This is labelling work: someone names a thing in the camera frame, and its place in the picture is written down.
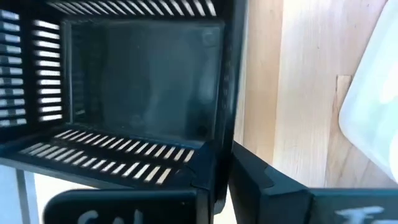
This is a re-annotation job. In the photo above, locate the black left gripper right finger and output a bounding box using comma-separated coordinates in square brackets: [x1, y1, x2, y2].
[228, 141, 398, 224]

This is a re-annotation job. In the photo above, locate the white plastic basket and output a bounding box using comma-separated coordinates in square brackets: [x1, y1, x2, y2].
[338, 0, 398, 184]

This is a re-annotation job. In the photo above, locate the black slotted plastic basket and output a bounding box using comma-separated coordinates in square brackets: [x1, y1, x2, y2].
[0, 0, 249, 215]

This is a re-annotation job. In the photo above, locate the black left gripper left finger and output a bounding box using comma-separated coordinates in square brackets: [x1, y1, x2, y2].
[43, 141, 218, 224]

